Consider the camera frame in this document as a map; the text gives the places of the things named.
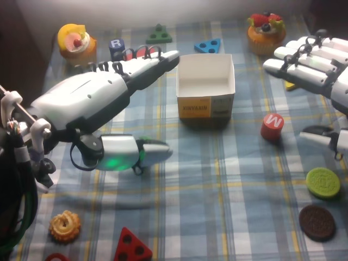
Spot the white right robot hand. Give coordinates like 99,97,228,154
262,29,348,161

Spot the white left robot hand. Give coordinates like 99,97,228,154
30,46,181,176

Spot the dark blue block lettered R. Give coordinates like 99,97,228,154
108,39,126,60

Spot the red cylinder block letter W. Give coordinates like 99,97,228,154
260,113,285,141

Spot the open white paper box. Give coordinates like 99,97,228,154
176,53,236,128

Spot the toy cupcake with cherry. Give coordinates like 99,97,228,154
57,23,98,66

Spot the toy cupcake with strawberries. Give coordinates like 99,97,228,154
246,10,287,57

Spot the green triangle block with holes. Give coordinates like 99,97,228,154
145,23,173,45

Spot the blue triangle block with holes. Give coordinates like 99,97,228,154
194,38,221,54

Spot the green sandwich cookie toy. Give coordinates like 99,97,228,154
306,167,341,201

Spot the yellow butter cookie toy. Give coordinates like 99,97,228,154
48,210,82,243

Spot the blue checked tablecloth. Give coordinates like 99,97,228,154
10,20,348,261

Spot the brown sandwich cookie toy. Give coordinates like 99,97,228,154
299,204,337,242

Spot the red triangle block with holes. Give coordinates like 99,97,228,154
113,227,153,261

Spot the red ring block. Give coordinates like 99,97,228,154
44,252,71,261

